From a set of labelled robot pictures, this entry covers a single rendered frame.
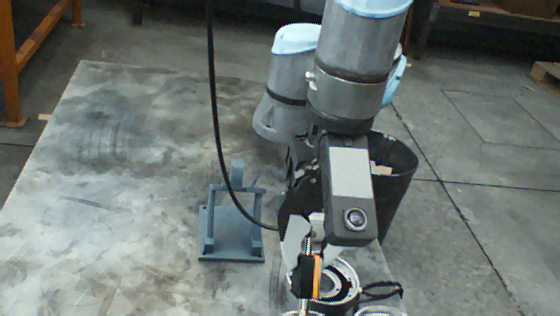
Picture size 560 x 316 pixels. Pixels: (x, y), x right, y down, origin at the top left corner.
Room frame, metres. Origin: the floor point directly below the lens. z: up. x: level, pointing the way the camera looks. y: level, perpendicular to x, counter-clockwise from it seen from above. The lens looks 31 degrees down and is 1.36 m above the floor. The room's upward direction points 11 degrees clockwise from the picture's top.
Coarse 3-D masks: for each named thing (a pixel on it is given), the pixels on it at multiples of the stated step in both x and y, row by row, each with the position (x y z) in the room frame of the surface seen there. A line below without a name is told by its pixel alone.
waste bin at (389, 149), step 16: (384, 144) 1.89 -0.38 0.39; (400, 144) 1.86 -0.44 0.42; (384, 160) 1.88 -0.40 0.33; (400, 160) 1.84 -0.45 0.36; (416, 160) 1.74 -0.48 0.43; (384, 176) 1.59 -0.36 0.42; (400, 176) 1.61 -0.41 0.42; (384, 192) 1.61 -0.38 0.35; (400, 192) 1.64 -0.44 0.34; (384, 208) 1.62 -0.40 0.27; (384, 224) 1.65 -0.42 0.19
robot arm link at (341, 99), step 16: (320, 80) 0.48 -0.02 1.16; (336, 80) 0.47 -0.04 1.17; (384, 80) 0.52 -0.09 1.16; (320, 96) 0.48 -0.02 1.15; (336, 96) 0.47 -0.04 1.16; (352, 96) 0.47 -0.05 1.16; (368, 96) 0.48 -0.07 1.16; (320, 112) 0.49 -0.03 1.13; (336, 112) 0.47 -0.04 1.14; (352, 112) 0.47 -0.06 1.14; (368, 112) 0.48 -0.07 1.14
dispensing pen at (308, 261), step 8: (312, 232) 0.51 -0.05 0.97; (304, 256) 0.48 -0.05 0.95; (304, 264) 0.47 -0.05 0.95; (312, 264) 0.48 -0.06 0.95; (296, 272) 0.48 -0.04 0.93; (304, 272) 0.47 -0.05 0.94; (312, 272) 0.47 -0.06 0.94; (296, 280) 0.47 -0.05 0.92; (304, 280) 0.46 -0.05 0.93; (312, 280) 0.47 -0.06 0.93; (296, 288) 0.47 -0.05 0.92; (304, 288) 0.46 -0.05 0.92; (312, 288) 0.46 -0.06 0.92; (296, 296) 0.45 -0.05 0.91; (304, 296) 0.45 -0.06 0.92; (304, 304) 0.46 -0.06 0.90; (304, 312) 0.46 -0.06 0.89
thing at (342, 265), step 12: (312, 252) 0.62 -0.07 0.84; (336, 264) 0.62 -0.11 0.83; (348, 264) 0.61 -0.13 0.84; (288, 276) 0.56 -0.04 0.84; (324, 276) 0.60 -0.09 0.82; (336, 276) 0.60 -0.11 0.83; (348, 276) 0.60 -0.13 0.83; (288, 288) 0.55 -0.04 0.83; (324, 288) 0.60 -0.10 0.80; (336, 288) 0.57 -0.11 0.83; (288, 300) 0.56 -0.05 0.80; (312, 300) 0.53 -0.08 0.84; (348, 300) 0.54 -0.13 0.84; (324, 312) 0.53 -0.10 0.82; (336, 312) 0.53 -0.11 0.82
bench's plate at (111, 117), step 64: (64, 128) 0.89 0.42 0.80; (128, 128) 0.94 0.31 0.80; (192, 128) 0.99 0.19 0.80; (64, 192) 0.70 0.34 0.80; (128, 192) 0.73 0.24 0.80; (192, 192) 0.77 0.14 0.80; (0, 256) 0.53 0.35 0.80; (64, 256) 0.56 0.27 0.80; (128, 256) 0.58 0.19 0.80; (192, 256) 0.61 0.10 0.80
